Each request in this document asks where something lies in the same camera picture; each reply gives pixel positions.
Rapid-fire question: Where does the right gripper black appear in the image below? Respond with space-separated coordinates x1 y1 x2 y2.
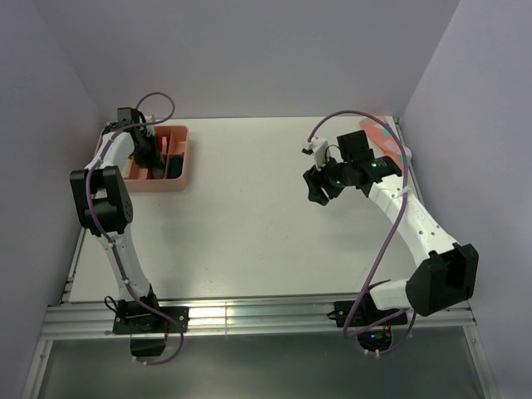
303 150 353 206

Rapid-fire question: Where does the dark green patterned sock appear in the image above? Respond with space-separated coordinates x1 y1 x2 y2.
167 155 184 179

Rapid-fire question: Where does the taupe sock red striped cuff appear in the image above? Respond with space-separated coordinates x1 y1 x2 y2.
150 167 165 180

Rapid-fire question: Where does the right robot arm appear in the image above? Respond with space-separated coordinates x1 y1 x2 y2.
302 131 479 324

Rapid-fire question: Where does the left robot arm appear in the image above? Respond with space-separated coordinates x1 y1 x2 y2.
70 107 165 332

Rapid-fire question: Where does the rolled red white sock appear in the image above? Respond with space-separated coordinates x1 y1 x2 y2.
159 135 170 155

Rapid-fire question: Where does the pink divided organizer tray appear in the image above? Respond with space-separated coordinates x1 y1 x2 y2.
94 124 191 193

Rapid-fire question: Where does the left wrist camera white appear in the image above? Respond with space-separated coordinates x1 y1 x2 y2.
142 116 157 136

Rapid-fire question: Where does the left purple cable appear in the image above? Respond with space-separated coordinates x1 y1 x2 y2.
85 91 185 367

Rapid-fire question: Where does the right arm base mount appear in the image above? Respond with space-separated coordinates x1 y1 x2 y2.
327 296 408 351

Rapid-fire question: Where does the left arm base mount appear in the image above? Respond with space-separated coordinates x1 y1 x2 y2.
104 296 189 362

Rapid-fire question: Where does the aluminium rail frame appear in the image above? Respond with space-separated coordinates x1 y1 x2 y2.
23 117 500 398

